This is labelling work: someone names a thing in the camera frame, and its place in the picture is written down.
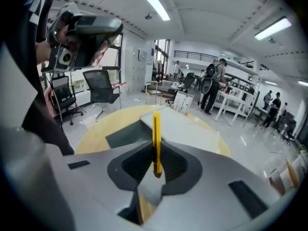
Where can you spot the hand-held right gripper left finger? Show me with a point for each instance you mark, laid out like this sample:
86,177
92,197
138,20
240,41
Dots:
91,189

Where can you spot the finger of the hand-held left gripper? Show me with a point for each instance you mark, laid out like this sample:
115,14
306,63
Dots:
103,26

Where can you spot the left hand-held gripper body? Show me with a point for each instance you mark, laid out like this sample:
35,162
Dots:
81,47

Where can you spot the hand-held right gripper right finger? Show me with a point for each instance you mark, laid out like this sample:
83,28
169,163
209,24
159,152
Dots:
211,196

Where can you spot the yellow small knife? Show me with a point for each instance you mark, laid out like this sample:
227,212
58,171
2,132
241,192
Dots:
157,153

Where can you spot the grey box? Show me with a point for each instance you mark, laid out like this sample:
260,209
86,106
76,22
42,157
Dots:
183,126

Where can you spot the person's left forearm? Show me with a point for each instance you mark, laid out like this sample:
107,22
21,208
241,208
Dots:
43,52

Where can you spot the person's left hand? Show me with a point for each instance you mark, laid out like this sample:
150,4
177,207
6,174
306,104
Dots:
103,48

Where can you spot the black mesh office chair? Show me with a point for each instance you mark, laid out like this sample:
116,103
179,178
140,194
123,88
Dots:
63,97
101,88

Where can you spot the round wooden table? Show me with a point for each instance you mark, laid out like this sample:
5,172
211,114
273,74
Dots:
101,138

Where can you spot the grey locker cabinet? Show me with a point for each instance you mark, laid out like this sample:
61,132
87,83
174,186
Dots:
138,68

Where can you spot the long ceiling light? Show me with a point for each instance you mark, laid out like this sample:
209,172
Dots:
273,29
154,2

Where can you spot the person's black printed t-shirt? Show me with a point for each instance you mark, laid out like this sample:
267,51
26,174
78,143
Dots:
24,20

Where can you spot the wooden chair with brown seat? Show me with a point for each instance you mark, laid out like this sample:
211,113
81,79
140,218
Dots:
154,93

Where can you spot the white card stand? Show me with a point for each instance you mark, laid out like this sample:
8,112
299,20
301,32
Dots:
183,102

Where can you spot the white long table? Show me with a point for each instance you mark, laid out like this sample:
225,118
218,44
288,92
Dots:
232,100

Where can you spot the black swivel chair with clutter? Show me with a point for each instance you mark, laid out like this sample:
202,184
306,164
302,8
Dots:
184,83

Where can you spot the white shelving unit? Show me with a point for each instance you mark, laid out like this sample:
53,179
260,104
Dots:
245,85

